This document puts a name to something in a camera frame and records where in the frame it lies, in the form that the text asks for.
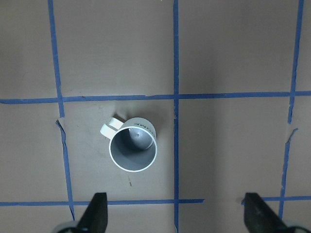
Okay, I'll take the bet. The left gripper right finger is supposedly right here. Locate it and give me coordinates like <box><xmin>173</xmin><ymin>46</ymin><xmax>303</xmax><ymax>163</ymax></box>
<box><xmin>243</xmin><ymin>193</ymin><xmax>291</xmax><ymax>233</ymax></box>

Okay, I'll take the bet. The white HOME mug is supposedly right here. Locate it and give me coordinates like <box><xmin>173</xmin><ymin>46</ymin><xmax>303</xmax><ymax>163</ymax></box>
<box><xmin>100</xmin><ymin>117</ymin><xmax>157</xmax><ymax>172</ymax></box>

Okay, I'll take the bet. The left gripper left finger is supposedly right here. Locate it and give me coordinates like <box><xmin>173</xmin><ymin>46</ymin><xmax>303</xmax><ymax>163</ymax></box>
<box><xmin>76</xmin><ymin>193</ymin><xmax>107</xmax><ymax>233</ymax></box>

